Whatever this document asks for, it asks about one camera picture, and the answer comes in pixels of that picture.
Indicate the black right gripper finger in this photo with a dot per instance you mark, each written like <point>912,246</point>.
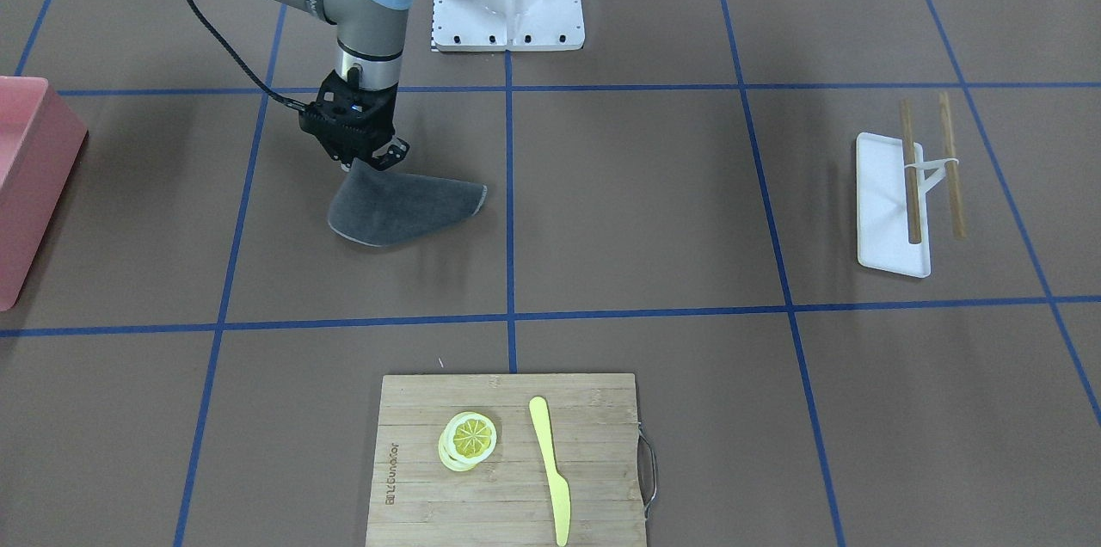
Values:
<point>396,151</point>

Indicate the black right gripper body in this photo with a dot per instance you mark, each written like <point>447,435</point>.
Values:
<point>384,118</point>

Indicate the dark grey cloth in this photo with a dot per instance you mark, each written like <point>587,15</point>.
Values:
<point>381,209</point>

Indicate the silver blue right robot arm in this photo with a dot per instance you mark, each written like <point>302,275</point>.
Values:
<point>369,41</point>

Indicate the yellow lemon slices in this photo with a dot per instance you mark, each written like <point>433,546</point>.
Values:
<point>467,439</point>

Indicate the pink plastic bin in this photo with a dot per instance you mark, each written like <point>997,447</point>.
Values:
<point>40,141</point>

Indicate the bamboo cutting board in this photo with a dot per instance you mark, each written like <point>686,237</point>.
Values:
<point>504,501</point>

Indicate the yellow plastic knife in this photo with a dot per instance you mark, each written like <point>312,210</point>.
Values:
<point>558,487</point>

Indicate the white rectangular tray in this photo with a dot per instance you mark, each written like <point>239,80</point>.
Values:
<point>882,221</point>

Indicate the white chopstick connector clip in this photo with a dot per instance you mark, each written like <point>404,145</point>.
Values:
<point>930,173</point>

